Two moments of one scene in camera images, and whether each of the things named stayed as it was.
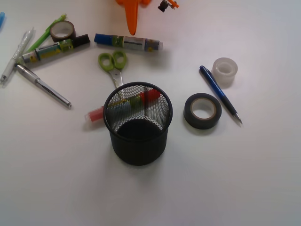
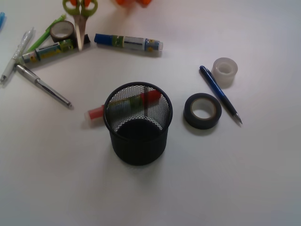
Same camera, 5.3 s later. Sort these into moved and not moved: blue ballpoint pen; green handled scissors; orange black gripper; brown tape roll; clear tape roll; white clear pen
Moved: green handled scissors; orange black gripper
Not moved: clear tape roll; blue ballpoint pen; brown tape roll; white clear pen
